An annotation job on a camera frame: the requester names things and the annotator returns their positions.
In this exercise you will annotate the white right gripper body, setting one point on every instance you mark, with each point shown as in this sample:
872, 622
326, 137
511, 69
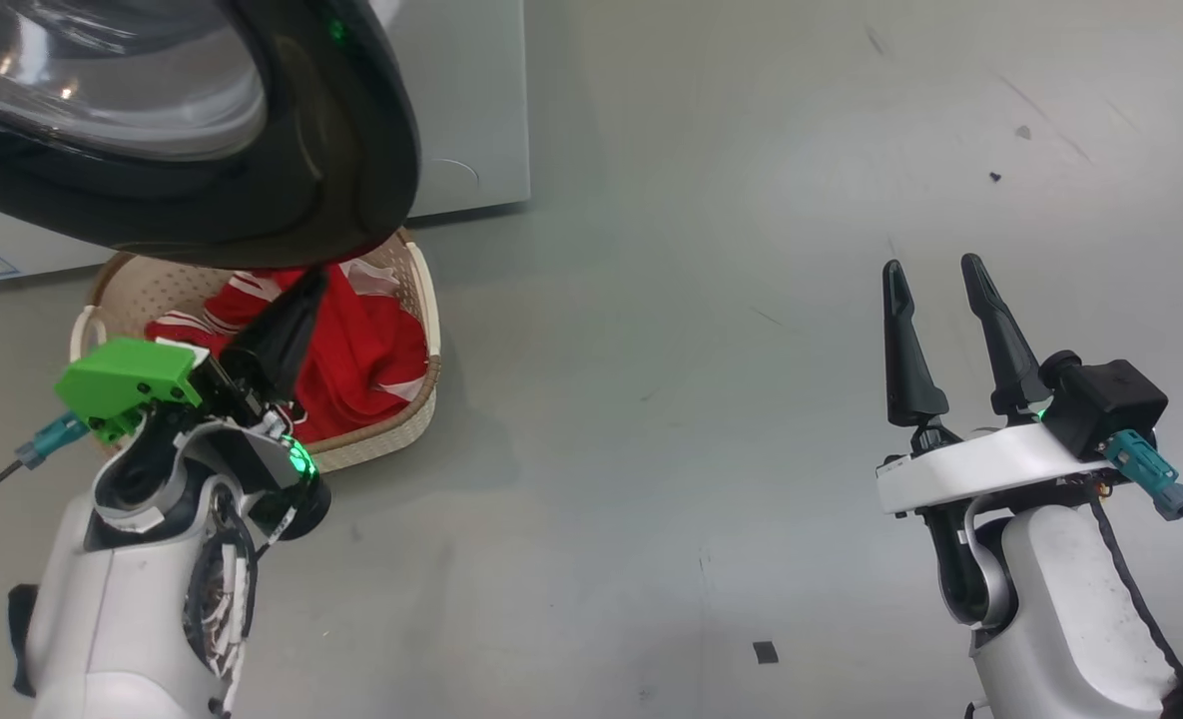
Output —
970, 469

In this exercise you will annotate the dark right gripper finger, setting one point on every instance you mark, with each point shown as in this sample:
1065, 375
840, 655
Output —
1012, 379
912, 389

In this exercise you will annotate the cream perforated laundry basket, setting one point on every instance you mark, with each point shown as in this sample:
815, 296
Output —
406, 419

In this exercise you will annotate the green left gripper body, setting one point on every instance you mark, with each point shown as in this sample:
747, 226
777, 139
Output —
122, 379

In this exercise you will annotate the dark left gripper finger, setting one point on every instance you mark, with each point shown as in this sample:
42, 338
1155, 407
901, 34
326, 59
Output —
272, 320
287, 369

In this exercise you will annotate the black round glass washer door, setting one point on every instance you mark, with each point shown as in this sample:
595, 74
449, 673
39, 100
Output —
301, 150

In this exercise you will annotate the red basketball jersey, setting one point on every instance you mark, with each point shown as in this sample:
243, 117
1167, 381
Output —
361, 350

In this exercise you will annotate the white front-load washing machine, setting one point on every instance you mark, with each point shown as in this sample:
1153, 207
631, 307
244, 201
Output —
471, 100

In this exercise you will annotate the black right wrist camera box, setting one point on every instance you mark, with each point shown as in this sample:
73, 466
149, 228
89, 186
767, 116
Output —
1110, 399

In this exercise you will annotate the black square tape piece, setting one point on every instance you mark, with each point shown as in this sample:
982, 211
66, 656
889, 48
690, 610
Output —
766, 652

